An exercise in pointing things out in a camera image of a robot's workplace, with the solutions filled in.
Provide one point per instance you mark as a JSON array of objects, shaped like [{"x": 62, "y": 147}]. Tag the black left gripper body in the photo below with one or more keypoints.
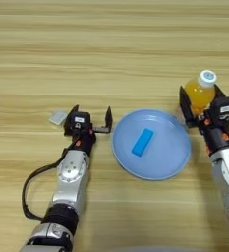
[{"x": 85, "y": 142}]

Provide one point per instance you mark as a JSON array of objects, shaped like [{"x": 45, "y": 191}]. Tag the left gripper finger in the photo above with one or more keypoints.
[
  {"x": 74, "y": 110},
  {"x": 109, "y": 121}
]

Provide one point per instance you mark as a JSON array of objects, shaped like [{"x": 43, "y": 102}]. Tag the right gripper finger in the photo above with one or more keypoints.
[
  {"x": 218, "y": 93},
  {"x": 185, "y": 110}
]

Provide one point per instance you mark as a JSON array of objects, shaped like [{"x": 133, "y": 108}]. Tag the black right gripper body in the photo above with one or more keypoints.
[{"x": 217, "y": 136}]

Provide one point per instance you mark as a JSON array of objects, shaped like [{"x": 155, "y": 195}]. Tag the small silver square piece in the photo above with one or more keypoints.
[{"x": 57, "y": 117}]

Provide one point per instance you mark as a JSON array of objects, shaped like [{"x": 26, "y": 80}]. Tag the orange juice bottle white cap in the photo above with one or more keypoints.
[{"x": 199, "y": 93}]

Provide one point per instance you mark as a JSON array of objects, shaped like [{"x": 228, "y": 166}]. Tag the blue rectangular block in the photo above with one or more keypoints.
[{"x": 143, "y": 142}]

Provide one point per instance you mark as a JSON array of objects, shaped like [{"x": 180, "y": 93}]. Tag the left gripper labelled black box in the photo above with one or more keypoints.
[{"x": 80, "y": 120}]

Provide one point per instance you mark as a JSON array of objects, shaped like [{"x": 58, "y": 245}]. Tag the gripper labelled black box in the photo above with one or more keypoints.
[
  {"x": 224, "y": 110},
  {"x": 80, "y": 120}
]

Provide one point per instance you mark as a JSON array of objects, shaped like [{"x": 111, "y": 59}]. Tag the right gripper labelled black box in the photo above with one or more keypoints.
[{"x": 224, "y": 110}]

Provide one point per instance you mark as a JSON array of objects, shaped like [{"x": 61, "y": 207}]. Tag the light blue round plate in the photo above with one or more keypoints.
[{"x": 165, "y": 157}]

